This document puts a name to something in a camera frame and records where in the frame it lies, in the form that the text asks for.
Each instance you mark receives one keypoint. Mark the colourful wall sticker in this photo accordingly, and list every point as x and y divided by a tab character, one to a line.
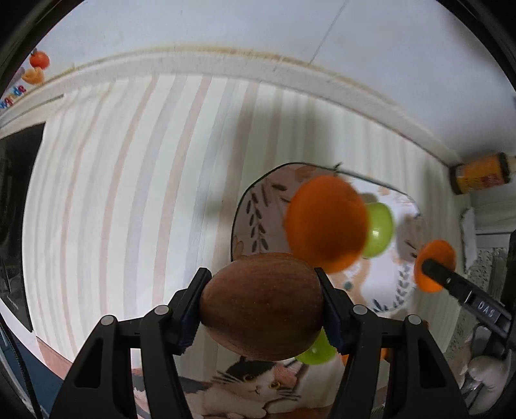
39	60

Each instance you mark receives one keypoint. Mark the striped cat print mat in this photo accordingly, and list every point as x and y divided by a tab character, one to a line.
121	201

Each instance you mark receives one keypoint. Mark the black gas stove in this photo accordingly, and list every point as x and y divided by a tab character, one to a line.
16	201

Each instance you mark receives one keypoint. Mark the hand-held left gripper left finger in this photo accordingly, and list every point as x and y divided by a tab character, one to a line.
189	318

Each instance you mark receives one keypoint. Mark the person's right hand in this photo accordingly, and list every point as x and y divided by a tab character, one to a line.
487	382

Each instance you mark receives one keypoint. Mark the red-brown streaked apple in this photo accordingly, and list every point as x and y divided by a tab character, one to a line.
262	306

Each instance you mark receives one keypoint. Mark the blue cabinet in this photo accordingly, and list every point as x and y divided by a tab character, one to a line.
36	386

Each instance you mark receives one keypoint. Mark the white paper card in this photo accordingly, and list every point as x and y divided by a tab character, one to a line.
467	233

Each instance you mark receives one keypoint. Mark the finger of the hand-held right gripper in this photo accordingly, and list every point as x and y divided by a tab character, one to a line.
443	276

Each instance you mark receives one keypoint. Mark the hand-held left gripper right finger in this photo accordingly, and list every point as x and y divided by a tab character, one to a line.
333	318

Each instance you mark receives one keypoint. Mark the large orange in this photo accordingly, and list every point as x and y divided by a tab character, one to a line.
322	221

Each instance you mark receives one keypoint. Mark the green apple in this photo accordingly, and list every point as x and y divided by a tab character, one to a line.
318	354
379	229

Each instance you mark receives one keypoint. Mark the soy sauce bottle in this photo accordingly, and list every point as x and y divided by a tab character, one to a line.
479	173

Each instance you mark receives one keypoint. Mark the floral print plate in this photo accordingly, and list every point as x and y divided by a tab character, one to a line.
258	225

